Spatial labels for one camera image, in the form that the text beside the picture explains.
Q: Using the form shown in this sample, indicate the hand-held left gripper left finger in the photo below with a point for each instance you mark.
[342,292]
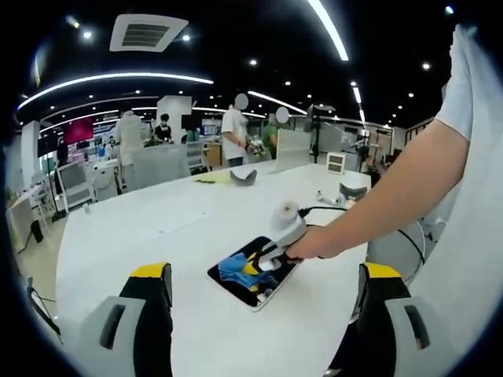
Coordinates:
[118,334]

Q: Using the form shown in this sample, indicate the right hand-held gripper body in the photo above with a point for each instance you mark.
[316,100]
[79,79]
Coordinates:
[288,228]

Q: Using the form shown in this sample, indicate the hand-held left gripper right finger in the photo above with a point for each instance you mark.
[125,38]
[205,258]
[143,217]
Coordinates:
[393,334]

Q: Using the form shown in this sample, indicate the blue cleaning cloth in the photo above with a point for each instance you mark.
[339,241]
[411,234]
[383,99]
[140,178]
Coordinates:
[233,269]

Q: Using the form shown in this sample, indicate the person's right hand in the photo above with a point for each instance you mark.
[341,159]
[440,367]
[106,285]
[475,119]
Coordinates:
[310,245]

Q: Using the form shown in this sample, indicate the white controller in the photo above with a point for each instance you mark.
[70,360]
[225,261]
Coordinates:
[332,199]

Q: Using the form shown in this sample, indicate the grey headset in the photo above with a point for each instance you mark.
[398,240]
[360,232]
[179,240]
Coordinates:
[353,189]
[243,178]

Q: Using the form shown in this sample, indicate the grey desk partition screen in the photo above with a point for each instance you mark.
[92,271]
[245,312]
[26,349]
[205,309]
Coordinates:
[292,151]

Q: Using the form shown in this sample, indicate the small white louvred box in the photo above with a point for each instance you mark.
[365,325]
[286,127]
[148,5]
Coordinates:
[335,163]

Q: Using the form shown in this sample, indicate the grey round-back chair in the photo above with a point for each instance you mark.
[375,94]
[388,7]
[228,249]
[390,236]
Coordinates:
[397,251]

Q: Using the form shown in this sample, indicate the yellow paper sheet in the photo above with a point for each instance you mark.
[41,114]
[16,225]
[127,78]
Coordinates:
[212,179]

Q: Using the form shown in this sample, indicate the black tripod stand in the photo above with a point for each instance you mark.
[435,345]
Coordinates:
[317,133]

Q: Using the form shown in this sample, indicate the black trash bin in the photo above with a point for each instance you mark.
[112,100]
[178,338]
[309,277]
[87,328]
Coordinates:
[37,231]

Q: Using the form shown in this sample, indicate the translucent grey chair back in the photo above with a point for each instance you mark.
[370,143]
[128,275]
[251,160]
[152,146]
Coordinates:
[161,163]

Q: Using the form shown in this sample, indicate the white cabinet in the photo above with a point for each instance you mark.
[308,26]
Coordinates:
[25,212]

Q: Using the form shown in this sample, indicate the white mesh office chair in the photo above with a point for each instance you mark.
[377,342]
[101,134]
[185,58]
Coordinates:
[74,184]

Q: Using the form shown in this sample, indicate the straight ceiling light strip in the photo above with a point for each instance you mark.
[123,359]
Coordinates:
[330,29]

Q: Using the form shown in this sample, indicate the curved ceiling light strip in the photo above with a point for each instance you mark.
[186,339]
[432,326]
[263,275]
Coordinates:
[118,78]

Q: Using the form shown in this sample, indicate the ceiling air conditioner unit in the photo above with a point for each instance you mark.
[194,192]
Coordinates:
[147,33]

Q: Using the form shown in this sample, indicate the red wall screen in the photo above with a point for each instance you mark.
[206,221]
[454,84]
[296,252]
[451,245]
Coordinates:
[78,131]

